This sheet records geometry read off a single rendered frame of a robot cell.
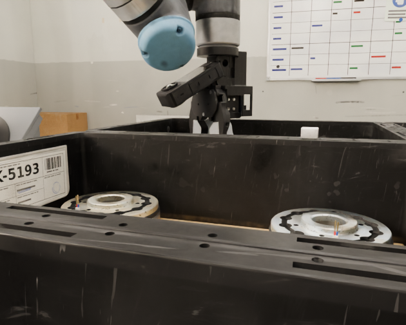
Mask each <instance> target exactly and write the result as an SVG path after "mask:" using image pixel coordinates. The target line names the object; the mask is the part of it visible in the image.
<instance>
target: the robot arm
mask: <svg viewBox="0 0 406 325"><path fill-rule="evenodd" d="M103 1H104V2H105V3H106V4H107V5H108V6H109V7H110V9H111V10H112V11H113V12H114V13H115V14H116V15H117V17H118V18H119V19H120V20H121V21H122V22H123V23H124V24H125V25H126V26H127V27H128V28H129V29H130V30H131V32H132V33H133V34H134V35H135V36H136V37H137V39H138V47H139V50H140V52H141V55H142V58H143V59H144V60H145V62H146V63H147V64H148V65H150V66H151V67H153V68H155V69H157V70H162V71H172V70H176V69H179V68H181V67H183V66H184V65H185V64H187V63H188V62H189V61H190V60H191V58H192V57H193V54H194V53H195V47H196V46H197V47H198V48H197V57H199V58H206V59H207V62H206V63H204V64H203V65H201V66H199V67H198V68H196V69H194V70H193V71H191V72H190V73H188V74H186V75H185V76H183V77H181V78H180V79H178V80H177V81H175V82H174V83H169V84H168V85H166V86H165V87H163V88H162V89H161V90H160V91H159V92H157V93H156V94H157V97H158V99H159V101H160V103H161V105H162V106H165V107H171V108H176V107H178V106H180V105H181V104H183V103H184V102H185V101H186V100H187V99H189V98H190V97H192V101H191V109H190V113H189V128H190V133H208V134H229V135H233V131H232V125H231V123H230V119H236V118H241V117H244V116H252V108H253V87H252V86H246V72H247V52H241V51H238V48H237V47H239V46H240V0H103ZM190 11H195V22H196V42H195V28H194V26H193V24H192V22H191V18H190V15H189V12H190ZM244 94H250V105H249V110H246V105H244ZM241 111H242V113H241ZM207 118H209V119H207ZM213 121H214V122H213Z"/></svg>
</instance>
